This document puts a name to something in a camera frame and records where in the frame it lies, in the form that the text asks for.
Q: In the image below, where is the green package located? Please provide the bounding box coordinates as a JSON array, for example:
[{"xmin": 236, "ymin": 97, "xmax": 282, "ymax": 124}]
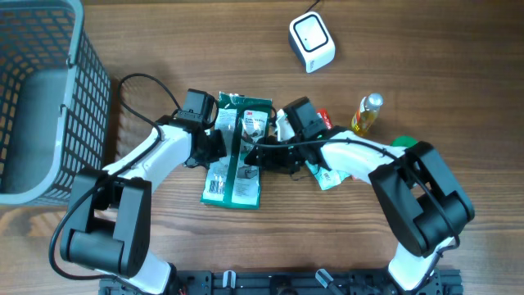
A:
[{"xmin": 201, "ymin": 92, "xmax": 272, "ymax": 209}]

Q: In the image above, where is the light teal sachet pack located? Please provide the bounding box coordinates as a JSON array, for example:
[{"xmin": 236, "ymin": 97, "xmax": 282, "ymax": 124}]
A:
[{"xmin": 305, "ymin": 161, "xmax": 350, "ymax": 190}]

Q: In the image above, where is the red white tube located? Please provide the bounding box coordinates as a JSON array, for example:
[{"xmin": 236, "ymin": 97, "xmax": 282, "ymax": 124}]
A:
[{"xmin": 317, "ymin": 108, "xmax": 333, "ymax": 129}]

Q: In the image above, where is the small yellow bottle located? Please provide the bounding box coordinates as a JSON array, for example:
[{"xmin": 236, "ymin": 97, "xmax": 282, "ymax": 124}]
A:
[{"xmin": 350, "ymin": 93, "xmax": 384, "ymax": 137}]

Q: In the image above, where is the green lid jar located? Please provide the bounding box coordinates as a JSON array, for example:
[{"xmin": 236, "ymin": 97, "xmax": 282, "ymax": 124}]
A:
[{"xmin": 391, "ymin": 135, "xmax": 418, "ymax": 148}]

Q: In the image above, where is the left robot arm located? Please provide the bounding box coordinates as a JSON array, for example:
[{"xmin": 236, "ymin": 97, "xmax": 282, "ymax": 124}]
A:
[{"xmin": 49, "ymin": 89, "xmax": 226, "ymax": 294}]

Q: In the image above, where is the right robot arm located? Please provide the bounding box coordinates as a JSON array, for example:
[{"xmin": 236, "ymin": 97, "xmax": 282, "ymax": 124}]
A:
[{"xmin": 241, "ymin": 97, "xmax": 475, "ymax": 294}]

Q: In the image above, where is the white barcode scanner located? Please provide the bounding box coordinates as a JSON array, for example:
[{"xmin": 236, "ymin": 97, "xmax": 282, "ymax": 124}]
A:
[{"xmin": 288, "ymin": 11, "xmax": 336, "ymax": 74}]

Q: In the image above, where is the dark grey mesh basket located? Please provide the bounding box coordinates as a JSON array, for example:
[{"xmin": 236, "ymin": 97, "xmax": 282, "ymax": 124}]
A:
[{"xmin": 1, "ymin": 0, "xmax": 111, "ymax": 206}]

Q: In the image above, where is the black left camera cable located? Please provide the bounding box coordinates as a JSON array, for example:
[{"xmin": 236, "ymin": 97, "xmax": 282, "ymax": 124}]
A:
[{"xmin": 47, "ymin": 72, "xmax": 183, "ymax": 282}]

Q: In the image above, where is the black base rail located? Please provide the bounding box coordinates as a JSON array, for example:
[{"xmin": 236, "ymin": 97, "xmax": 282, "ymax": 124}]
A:
[{"xmin": 98, "ymin": 269, "xmax": 464, "ymax": 295}]

